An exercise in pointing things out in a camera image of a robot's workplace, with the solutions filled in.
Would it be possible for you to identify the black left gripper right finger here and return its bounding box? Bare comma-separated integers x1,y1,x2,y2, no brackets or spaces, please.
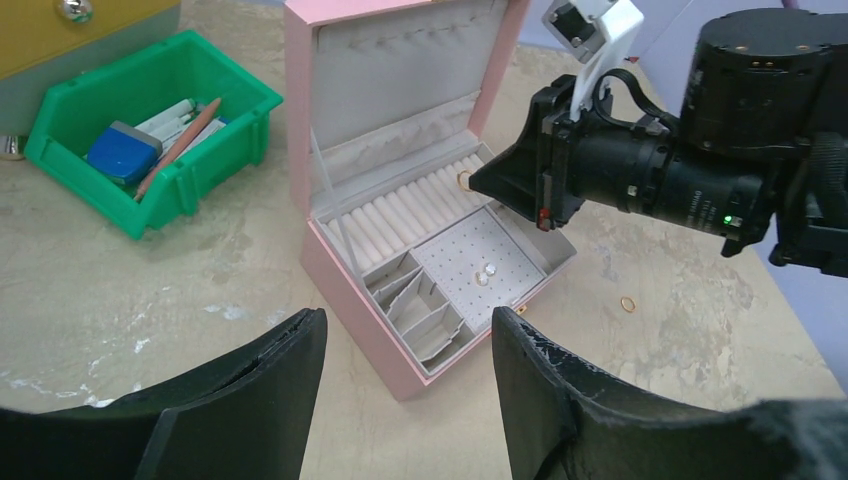
491,307,847,479

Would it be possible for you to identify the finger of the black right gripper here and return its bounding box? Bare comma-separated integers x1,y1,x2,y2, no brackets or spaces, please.
468,119,539,222

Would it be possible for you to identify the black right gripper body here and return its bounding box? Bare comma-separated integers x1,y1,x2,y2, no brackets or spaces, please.
531,74,584,231

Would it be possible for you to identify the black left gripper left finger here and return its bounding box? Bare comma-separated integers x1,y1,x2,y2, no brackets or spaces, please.
1,308,327,479

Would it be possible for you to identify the pink jewelry box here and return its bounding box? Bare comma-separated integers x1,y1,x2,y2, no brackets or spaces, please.
284,1,576,401

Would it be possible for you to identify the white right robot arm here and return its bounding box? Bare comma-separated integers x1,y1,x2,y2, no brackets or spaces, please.
468,1,847,277

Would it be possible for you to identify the blue item in bin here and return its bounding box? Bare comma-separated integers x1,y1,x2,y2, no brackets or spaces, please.
85,121,163,187

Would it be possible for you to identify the white tube in bin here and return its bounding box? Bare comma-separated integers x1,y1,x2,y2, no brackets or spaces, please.
135,99,196,135

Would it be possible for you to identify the brown pencil in bin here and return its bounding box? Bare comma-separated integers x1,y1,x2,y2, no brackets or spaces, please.
133,97,222,202

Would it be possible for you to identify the green plastic bin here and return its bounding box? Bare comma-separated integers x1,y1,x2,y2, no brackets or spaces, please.
25,30,283,239

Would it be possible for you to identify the white cylindrical drawer cabinet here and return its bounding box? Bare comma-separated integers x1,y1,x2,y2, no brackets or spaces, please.
1,0,181,160

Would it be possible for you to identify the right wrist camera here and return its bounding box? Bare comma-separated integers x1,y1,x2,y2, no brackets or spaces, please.
543,0,644,121

